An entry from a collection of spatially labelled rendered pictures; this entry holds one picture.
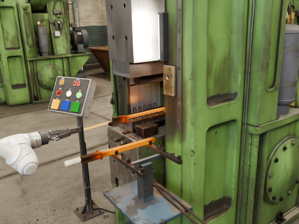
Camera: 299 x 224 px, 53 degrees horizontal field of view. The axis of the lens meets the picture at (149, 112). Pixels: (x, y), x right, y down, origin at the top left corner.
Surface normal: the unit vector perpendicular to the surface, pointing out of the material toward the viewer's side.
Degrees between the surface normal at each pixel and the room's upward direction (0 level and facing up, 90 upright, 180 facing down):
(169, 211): 0
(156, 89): 90
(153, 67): 90
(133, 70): 90
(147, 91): 90
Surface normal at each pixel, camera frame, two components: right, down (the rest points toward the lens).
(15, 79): 0.56, 0.22
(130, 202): -0.03, -0.96
